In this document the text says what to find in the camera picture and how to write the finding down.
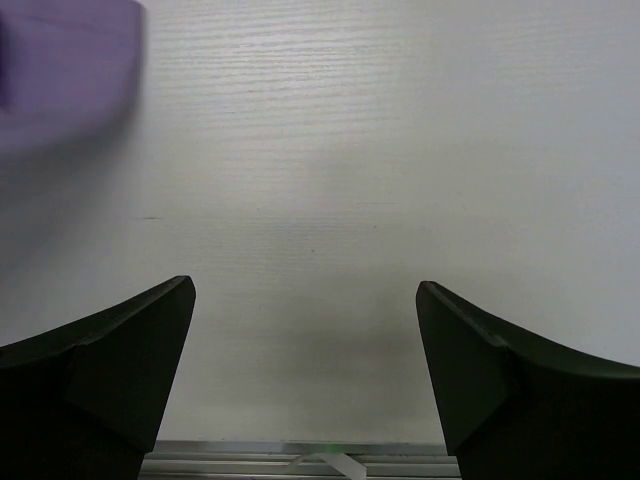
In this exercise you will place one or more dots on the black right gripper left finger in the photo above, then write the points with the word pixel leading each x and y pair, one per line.
pixel 86 400

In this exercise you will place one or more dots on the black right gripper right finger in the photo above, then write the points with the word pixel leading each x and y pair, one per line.
pixel 515 405

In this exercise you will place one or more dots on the purple t-shirt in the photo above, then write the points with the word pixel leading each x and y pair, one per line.
pixel 68 68

